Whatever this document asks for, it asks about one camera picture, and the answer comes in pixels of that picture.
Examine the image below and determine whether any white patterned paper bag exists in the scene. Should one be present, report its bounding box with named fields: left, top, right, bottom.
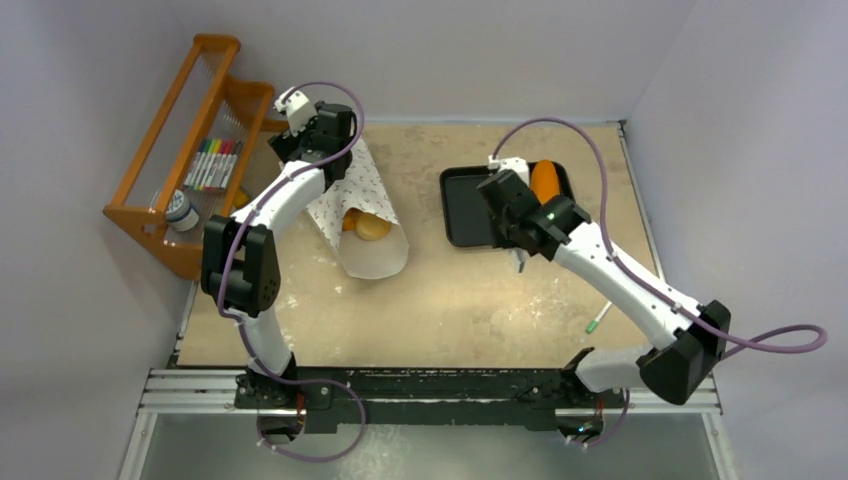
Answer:
left=307, top=139, right=409, bottom=280

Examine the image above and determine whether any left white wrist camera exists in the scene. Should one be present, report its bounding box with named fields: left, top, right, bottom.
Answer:
left=274, top=87, right=317, bottom=137

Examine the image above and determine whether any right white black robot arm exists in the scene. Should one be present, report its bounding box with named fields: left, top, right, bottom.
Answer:
left=477, top=170, right=730, bottom=407

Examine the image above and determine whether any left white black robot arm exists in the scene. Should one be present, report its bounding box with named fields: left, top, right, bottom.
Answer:
left=201, top=101, right=361, bottom=409

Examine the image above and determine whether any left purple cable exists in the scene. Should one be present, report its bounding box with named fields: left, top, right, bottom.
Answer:
left=217, top=80, right=368, bottom=464

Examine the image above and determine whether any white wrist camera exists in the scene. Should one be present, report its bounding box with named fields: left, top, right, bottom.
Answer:
left=274, top=87, right=317, bottom=137
left=488, top=155, right=530, bottom=186

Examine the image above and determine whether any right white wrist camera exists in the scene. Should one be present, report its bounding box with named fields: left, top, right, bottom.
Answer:
left=488, top=155, right=530, bottom=186

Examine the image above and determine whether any set of coloured markers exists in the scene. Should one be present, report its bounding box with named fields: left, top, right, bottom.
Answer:
left=183, top=138, right=244, bottom=193

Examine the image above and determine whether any orange wooden shelf rack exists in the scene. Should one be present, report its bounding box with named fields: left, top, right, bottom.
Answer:
left=103, top=34, right=287, bottom=281

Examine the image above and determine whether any round fake bread bun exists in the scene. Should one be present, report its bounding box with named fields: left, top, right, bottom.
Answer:
left=355, top=212, right=392, bottom=241

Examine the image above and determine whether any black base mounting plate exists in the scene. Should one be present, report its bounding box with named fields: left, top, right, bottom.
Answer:
left=234, top=366, right=624, bottom=435

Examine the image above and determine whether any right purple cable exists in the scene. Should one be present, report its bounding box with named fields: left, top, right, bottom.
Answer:
left=490, top=117, right=829, bottom=449

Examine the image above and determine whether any black plastic tray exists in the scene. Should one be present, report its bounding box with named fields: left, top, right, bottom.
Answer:
left=439, top=160, right=576, bottom=250

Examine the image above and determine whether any aluminium rail frame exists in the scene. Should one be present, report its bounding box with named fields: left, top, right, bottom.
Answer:
left=122, top=124, right=734, bottom=479

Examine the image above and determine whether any small orange fake bread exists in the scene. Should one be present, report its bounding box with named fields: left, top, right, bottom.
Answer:
left=342, top=208, right=362, bottom=231

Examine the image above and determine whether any white blue tape roll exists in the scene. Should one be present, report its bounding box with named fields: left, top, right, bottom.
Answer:
left=165, top=189, right=200, bottom=232

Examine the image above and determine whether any green tipped white marker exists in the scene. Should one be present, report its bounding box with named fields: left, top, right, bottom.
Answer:
left=585, top=302, right=612, bottom=334

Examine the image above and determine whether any purple cable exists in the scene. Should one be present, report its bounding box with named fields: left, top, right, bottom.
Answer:
left=217, top=80, right=368, bottom=464
left=490, top=117, right=829, bottom=449

